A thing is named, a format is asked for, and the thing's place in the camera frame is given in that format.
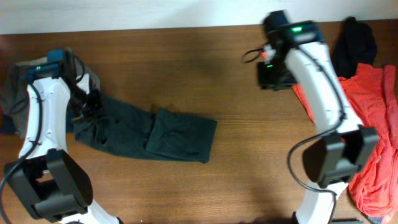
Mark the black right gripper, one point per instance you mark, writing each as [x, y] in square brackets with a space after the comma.
[266, 83]

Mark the red t-shirt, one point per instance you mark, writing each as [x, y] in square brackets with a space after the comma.
[371, 94]

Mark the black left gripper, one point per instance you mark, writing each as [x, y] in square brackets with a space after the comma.
[96, 103]

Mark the black garment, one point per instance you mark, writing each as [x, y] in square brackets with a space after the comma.
[356, 44]

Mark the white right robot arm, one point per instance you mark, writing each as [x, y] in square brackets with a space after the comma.
[342, 145]

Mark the dark green Nike t-shirt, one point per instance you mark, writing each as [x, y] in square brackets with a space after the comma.
[124, 130]

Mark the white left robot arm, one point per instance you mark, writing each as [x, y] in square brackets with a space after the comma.
[46, 180]

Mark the folded navy garment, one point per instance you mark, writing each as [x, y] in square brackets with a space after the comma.
[7, 125]

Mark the folded grey shorts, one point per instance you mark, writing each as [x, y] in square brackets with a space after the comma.
[12, 93]

